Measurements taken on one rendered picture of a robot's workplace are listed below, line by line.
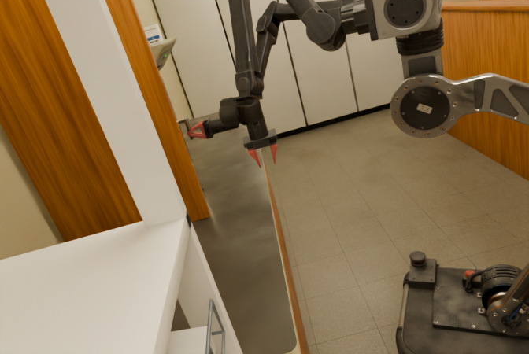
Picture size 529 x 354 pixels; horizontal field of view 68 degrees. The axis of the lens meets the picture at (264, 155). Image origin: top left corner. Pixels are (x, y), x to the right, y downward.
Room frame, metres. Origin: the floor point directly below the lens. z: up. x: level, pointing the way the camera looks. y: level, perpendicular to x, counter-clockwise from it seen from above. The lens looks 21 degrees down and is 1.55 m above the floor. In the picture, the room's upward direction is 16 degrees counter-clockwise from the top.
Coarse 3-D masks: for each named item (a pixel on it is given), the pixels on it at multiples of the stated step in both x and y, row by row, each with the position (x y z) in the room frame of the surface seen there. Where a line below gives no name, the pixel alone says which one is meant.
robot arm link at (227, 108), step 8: (240, 80) 1.10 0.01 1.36; (248, 80) 1.09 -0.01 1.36; (240, 88) 1.09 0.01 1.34; (248, 88) 1.08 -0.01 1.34; (240, 96) 1.09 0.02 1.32; (248, 96) 1.08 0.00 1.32; (256, 96) 1.11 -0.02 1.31; (224, 104) 1.14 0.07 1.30; (232, 104) 1.13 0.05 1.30; (224, 112) 1.12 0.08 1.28; (232, 112) 1.11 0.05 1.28; (224, 120) 1.12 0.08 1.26; (232, 120) 1.11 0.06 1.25; (240, 120) 1.11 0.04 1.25
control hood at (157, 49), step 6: (162, 42) 1.30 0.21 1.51; (168, 42) 1.38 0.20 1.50; (174, 42) 1.54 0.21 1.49; (150, 48) 1.25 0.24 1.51; (156, 48) 1.25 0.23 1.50; (162, 48) 1.26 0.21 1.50; (168, 48) 1.44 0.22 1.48; (156, 54) 1.25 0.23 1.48; (168, 54) 1.55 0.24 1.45; (156, 60) 1.25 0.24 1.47; (162, 66) 1.53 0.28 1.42
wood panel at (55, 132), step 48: (0, 0) 1.18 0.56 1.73; (0, 48) 1.18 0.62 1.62; (48, 48) 1.17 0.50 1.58; (144, 48) 1.17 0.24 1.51; (0, 96) 1.18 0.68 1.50; (48, 96) 1.18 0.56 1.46; (144, 96) 1.17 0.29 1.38; (48, 144) 1.18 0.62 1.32; (96, 144) 1.17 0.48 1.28; (48, 192) 1.18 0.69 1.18; (96, 192) 1.18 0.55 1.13; (192, 192) 1.17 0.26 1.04
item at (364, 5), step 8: (360, 0) 0.99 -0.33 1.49; (368, 0) 0.96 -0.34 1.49; (344, 8) 1.01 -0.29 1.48; (352, 8) 0.99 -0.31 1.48; (360, 8) 0.98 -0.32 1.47; (368, 8) 0.96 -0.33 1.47; (344, 16) 1.00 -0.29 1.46; (352, 16) 0.99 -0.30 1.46; (360, 16) 0.97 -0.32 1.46; (368, 16) 0.96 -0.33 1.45; (344, 24) 1.00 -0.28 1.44; (352, 24) 0.99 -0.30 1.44; (360, 24) 0.97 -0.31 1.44; (368, 24) 0.96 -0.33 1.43; (352, 32) 1.02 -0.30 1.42; (360, 32) 0.99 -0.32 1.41; (368, 32) 0.99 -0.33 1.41
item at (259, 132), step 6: (258, 120) 1.08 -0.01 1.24; (264, 120) 1.10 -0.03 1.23; (246, 126) 1.10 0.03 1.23; (252, 126) 1.08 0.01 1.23; (258, 126) 1.08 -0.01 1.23; (264, 126) 1.09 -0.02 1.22; (252, 132) 1.08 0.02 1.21; (258, 132) 1.08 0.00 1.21; (264, 132) 1.08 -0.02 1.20; (270, 132) 1.11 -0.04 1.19; (246, 138) 1.11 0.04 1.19; (252, 138) 1.09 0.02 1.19; (258, 138) 1.08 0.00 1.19; (264, 138) 1.07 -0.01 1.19; (270, 138) 1.08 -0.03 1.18; (276, 138) 1.07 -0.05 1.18; (246, 144) 1.07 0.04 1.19; (252, 144) 1.08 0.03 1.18
